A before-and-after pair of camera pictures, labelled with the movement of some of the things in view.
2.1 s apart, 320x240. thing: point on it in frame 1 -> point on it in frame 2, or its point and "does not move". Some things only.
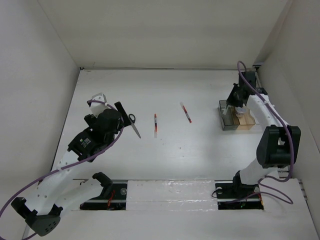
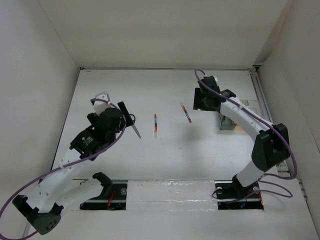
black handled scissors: x=132 y=123 does not move
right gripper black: x=231 y=100 -> x=198 y=103
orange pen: x=155 y=126 does not move
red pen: x=186 y=112 does not move
